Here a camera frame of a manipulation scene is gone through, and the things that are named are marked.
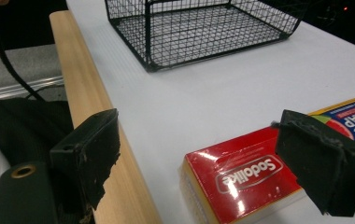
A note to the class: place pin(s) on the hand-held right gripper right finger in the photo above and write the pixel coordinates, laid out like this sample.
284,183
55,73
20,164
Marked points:
315,165

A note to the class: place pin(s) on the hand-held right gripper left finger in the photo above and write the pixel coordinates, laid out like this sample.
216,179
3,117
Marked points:
87,155

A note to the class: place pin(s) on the red and blue wrap box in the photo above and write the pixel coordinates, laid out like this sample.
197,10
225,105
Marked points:
244,183

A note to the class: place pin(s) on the metal rail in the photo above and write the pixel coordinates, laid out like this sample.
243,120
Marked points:
13,88

